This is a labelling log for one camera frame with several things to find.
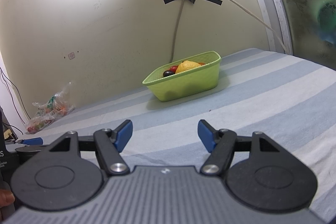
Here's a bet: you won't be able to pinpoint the grey metal window frame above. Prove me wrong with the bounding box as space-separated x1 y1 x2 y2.
243 0 294 56

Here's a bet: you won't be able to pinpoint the clear plastic bag of produce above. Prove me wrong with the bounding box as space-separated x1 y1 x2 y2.
26 81 75 134

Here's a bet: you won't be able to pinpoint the thin white cable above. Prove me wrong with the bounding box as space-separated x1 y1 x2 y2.
163 0 288 54

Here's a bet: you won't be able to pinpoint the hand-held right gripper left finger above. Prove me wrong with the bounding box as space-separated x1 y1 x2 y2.
50 120 133 176

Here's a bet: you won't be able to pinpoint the grey striped bed sheet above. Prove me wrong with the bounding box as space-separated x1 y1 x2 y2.
0 48 336 224

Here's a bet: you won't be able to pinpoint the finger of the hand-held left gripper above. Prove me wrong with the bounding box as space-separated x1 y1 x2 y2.
16 137 44 146

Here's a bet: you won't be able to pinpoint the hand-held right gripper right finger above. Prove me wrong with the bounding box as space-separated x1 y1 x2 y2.
198 120 281 175

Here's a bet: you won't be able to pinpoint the large yellow lemon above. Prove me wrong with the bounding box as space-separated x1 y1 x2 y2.
175 60 202 74

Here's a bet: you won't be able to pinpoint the black wall cables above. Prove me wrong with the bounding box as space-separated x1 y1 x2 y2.
0 67 30 119

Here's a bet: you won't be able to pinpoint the green plastic basin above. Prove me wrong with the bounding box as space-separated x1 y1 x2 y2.
142 50 221 102

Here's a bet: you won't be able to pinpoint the person's left hand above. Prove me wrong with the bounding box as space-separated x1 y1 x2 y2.
0 189 16 207

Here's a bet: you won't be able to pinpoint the thick beige cable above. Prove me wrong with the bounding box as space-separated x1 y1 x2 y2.
170 0 185 63

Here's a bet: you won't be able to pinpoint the frosted floral window glass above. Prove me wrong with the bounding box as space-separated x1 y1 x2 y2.
262 0 336 69

